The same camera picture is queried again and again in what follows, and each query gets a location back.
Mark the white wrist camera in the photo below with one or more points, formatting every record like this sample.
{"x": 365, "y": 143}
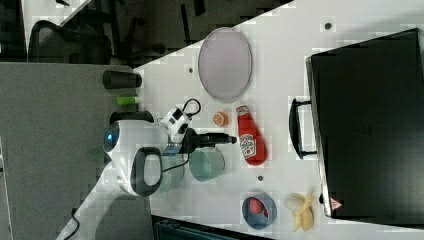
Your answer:
{"x": 176, "y": 122}

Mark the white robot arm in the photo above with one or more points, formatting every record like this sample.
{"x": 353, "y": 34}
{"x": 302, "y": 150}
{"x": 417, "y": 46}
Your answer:
{"x": 135, "y": 149}

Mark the black cylinder holder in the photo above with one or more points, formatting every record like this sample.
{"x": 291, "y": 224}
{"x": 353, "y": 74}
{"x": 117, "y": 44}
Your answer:
{"x": 121, "y": 80}

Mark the red ketchup bottle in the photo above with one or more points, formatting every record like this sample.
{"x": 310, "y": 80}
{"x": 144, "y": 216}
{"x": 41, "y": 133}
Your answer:
{"x": 250, "y": 138}

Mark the peeled banana toy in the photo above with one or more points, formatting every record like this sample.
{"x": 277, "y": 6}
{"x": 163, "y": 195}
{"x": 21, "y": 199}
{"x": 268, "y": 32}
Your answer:
{"x": 300, "y": 206}

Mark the green marker pen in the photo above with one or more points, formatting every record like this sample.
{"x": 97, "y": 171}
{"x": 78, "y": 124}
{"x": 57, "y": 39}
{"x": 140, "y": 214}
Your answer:
{"x": 128, "y": 100}

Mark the black office chair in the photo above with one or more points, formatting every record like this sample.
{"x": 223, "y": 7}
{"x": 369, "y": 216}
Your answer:
{"x": 50, "y": 43}

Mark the grey round plate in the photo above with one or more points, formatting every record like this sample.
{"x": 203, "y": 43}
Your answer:
{"x": 225, "y": 64}

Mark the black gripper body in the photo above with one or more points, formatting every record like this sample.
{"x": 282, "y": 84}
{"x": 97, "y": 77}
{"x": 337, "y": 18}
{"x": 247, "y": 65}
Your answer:
{"x": 190, "y": 142}

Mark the silver toaster oven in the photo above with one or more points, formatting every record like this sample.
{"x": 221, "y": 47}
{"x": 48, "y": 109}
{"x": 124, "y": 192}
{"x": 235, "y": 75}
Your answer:
{"x": 367, "y": 103}

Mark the green mug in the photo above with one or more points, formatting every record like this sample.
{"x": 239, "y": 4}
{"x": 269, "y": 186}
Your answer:
{"x": 206, "y": 164}

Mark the blue bowl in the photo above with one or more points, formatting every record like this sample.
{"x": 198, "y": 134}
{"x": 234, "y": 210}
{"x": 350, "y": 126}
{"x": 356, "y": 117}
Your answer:
{"x": 259, "y": 222}

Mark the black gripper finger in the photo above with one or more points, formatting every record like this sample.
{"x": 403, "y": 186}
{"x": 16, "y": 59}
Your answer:
{"x": 213, "y": 143}
{"x": 216, "y": 136}

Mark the orange slice toy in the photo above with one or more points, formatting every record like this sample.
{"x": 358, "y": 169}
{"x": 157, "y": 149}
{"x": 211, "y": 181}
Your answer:
{"x": 220, "y": 119}

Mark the red strawberry toy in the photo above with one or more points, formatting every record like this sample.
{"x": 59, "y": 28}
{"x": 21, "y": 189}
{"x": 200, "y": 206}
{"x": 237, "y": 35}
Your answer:
{"x": 257, "y": 207}

